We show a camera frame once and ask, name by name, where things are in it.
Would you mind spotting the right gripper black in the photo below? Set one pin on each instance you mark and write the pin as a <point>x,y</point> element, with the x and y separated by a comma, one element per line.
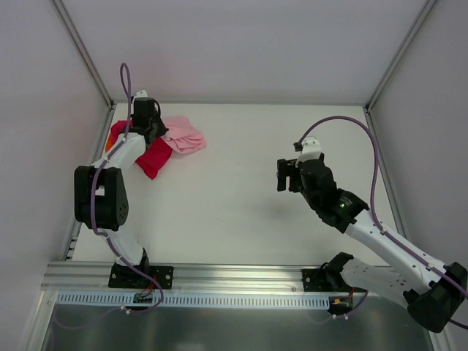
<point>290,175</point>

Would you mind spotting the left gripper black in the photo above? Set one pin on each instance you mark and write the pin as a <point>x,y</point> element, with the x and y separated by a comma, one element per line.
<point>153,129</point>

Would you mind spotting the light pink t shirt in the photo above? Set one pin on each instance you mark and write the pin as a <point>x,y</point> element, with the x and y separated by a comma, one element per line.
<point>181,136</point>

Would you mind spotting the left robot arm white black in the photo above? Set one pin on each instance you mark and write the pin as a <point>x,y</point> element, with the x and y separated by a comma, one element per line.
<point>100,196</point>

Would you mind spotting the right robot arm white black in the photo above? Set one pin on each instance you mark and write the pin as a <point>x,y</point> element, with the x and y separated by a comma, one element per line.
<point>429,289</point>

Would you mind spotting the magenta folded t shirt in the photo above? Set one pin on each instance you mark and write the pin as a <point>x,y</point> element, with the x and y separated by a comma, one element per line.
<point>153,159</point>

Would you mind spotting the orange folded t shirt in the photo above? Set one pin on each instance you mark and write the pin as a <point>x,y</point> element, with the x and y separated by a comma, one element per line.
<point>109,144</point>

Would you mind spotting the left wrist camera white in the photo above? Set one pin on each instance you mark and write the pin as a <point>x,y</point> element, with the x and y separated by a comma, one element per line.
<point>140,94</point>

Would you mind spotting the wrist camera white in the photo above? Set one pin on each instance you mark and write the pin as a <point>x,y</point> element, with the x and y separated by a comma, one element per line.
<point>140,94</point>
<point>309,148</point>

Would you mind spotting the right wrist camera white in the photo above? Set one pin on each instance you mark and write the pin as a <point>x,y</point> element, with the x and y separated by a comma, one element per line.
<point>309,148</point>

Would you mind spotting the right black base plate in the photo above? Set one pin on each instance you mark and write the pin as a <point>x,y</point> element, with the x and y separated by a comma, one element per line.
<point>319,280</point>

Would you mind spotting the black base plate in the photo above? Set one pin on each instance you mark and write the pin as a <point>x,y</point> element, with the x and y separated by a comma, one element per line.
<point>319,280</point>
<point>124,278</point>

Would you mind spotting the left aluminium frame post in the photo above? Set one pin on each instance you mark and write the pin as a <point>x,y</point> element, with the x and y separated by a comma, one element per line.
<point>72,31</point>

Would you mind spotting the aluminium frame post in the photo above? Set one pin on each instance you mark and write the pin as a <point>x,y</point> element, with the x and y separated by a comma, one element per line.
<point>72,31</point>
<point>418,23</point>

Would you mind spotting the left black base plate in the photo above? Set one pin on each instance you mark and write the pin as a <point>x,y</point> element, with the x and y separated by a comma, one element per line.
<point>124,278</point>

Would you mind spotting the aluminium mounting rail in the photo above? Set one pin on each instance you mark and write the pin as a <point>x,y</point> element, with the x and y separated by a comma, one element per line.
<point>192,278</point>

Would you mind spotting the white slotted cable duct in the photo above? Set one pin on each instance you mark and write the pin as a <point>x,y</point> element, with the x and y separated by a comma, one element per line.
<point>194,300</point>

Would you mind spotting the right aluminium frame post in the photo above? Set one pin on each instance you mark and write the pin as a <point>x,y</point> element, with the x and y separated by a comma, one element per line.
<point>418,23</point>

